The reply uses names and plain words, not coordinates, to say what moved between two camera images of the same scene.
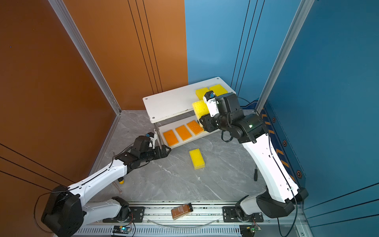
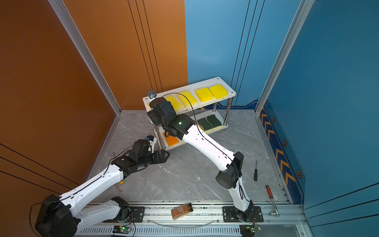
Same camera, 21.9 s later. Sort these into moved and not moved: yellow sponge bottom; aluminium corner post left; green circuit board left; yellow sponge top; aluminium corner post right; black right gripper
Moved: yellow sponge bottom; black right gripper
Not moved: aluminium corner post right; yellow sponge top; aluminium corner post left; green circuit board left
